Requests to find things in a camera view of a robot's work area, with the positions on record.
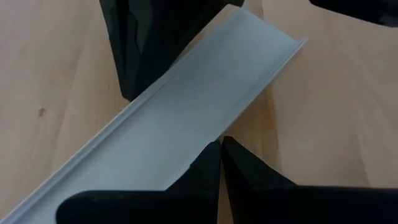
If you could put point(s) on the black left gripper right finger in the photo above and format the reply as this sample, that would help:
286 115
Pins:
295 205

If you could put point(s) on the white raceway cover strip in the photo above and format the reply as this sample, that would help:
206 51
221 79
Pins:
186 109

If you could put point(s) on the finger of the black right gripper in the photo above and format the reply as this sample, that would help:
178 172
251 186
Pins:
367 9
155 37

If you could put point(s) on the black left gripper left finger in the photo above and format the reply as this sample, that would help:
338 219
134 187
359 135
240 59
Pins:
140 207

